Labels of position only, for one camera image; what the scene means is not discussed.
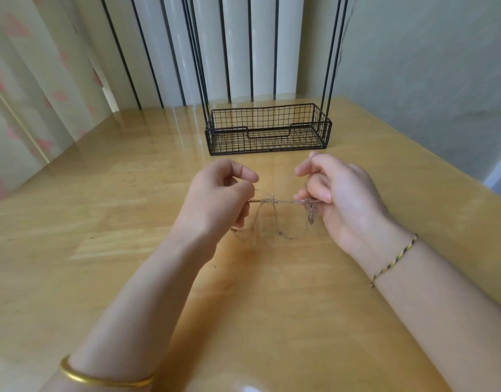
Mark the person's left hand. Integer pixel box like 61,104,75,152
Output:
164,158,260,268

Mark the person's right hand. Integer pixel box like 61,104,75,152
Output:
294,151,412,276

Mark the chain necklace with pendant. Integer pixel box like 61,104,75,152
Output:
229,191,320,242

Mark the black wire jewelry rack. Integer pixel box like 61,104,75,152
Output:
179,0,358,157

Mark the person's right forearm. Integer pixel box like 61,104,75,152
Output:
369,239,501,392

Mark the person's left forearm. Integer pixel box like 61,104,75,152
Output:
40,239,209,392

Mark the white black-striped curtain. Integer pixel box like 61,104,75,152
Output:
70,0,306,112

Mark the gold bangle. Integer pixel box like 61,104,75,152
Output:
58,354,157,389

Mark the pink floral curtain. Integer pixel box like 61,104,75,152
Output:
0,0,114,203

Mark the braided cord bracelet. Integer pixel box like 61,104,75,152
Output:
369,231,420,290

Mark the white door frame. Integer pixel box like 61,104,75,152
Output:
480,145,501,198

